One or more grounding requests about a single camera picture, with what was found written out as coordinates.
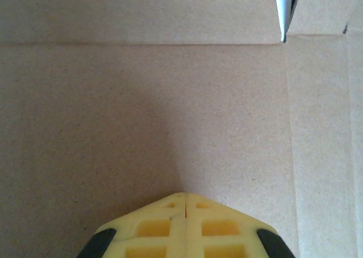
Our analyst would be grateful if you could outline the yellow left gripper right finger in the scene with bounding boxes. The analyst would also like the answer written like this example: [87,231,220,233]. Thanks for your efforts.
[185,192,296,258]

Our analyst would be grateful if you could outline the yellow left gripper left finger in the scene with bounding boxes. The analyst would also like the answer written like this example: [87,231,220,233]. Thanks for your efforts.
[75,192,187,258]

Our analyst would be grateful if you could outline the brown cardboard box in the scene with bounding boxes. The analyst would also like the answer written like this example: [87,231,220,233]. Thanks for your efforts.
[0,0,363,258]

